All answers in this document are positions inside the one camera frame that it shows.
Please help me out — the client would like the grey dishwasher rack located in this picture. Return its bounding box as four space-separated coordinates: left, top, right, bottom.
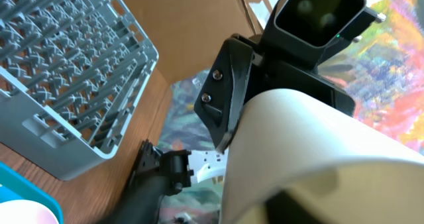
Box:
1 0 159 181

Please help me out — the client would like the teal serving tray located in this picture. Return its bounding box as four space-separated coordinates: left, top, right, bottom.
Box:
1 163 64 224

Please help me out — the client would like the white round plate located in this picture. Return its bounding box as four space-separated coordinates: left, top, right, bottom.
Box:
220 89 423 223

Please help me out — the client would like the pink bowl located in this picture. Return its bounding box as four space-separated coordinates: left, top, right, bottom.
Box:
1 199 59 224

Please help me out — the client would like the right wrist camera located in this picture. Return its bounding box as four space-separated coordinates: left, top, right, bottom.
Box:
260 0 386 70

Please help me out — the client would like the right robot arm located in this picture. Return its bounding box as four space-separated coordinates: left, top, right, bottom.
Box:
102 34 355 223

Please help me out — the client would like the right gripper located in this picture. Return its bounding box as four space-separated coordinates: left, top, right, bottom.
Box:
194 34 355 153

